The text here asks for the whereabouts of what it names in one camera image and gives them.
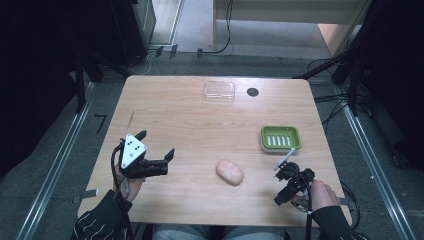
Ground black looped cable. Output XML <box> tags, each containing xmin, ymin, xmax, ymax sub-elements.
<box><xmin>339</xmin><ymin>180</ymin><xmax>362</xmax><ymax>231</ymax></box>

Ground person's left hand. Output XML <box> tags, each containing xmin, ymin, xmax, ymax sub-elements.
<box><xmin>114</xmin><ymin>163</ymin><xmax>147</xmax><ymax>203</ymax></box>

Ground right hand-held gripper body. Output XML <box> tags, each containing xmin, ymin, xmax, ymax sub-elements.
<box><xmin>273</xmin><ymin>148</ymin><xmax>316</xmax><ymax>198</ymax></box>

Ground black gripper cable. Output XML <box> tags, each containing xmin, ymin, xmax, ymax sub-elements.
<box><xmin>293</xmin><ymin>168</ymin><xmax>315</xmax><ymax>240</ymax></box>
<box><xmin>110</xmin><ymin>141</ymin><xmax>132</xmax><ymax>205</ymax></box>

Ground clear plastic container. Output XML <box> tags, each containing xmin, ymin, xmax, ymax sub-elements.
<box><xmin>202</xmin><ymin>80</ymin><xmax>236</xmax><ymax>104</ymax></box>

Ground black cabinet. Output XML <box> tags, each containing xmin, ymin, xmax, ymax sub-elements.
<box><xmin>108</xmin><ymin>0</ymin><xmax>157</xmax><ymax>67</ymax></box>

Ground green soap dish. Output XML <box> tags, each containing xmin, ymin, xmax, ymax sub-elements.
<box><xmin>259</xmin><ymin>124</ymin><xmax>302</xmax><ymax>155</ymax></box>

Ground white shelf unit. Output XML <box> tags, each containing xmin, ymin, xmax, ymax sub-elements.
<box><xmin>212</xmin><ymin>0</ymin><xmax>373</xmax><ymax>57</ymax></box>

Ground black hanging cable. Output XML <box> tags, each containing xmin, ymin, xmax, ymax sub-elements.
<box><xmin>196</xmin><ymin>0</ymin><xmax>235</xmax><ymax>60</ymax></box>

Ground grey tape strip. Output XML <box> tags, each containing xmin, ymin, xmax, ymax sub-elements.
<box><xmin>70</xmin><ymin>188</ymin><xmax>100</xmax><ymax>205</ymax></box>

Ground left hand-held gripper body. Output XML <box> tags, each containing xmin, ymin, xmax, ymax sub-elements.
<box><xmin>119</xmin><ymin>132</ymin><xmax>169</xmax><ymax>180</ymax></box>

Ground person's right hand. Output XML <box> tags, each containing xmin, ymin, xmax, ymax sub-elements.
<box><xmin>290</xmin><ymin>179</ymin><xmax>342</xmax><ymax>213</ymax></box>

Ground metal floor rail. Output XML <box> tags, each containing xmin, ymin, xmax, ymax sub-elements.
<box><xmin>15</xmin><ymin>81</ymin><xmax>96</xmax><ymax>240</ymax></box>
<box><xmin>334</xmin><ymin>84</ymin><xmax>418</xmax><ymax>240</ymax></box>

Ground pink bread roll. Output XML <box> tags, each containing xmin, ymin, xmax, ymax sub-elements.
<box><xmin>215</xmin><ymin>159</ymin><xmax>245</xmax><ymax>187</ymax></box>

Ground dark curtain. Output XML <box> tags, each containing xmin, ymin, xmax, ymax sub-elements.
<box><xmin>0</xmin><ymin>0</ymin><xmax>116</xmax><ymax>179</ymax></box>
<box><xmin>353</xmin><ymin>0</ymin><xmax>424</xmax><ymax>171</ymax></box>

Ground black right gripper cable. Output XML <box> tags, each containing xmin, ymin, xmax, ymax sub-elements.
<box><xmin>293</xmin><ymin>168</ymin><xmax>315</xmax><ymax>240</ymax></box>

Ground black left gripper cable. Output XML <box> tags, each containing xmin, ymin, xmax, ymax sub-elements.
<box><xmin>110</xmin><ymin>141</ymin><xmax>132</xmax><ymax>205</ymax></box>

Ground black stand legs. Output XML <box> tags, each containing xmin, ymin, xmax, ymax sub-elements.
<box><xmin>73</xmin><ymin>49</ymin><xmax>134</xmax><ymax>114</ymax></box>
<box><xmin>292</xmin><ymin>43</ymin><xmax>366</xmax><ymax>117</ymax></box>

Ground black floor cables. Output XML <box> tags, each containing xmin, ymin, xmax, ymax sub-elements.
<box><xmin>308</xmin><ymin>58</ymin><xmax>371</xmax><ymax>134</ymax></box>

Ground white floor cable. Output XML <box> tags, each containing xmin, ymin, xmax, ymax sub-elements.
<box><xmin>128</xmin><ymin>48</ymin><xmax>159</xmax><ymax>76</ymax></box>

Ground black angled floor tape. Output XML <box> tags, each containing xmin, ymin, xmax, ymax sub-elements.
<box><xmin>93</xmin><ymin>113</ymin><xmax>108</xmax><ymax>135</ymax></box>

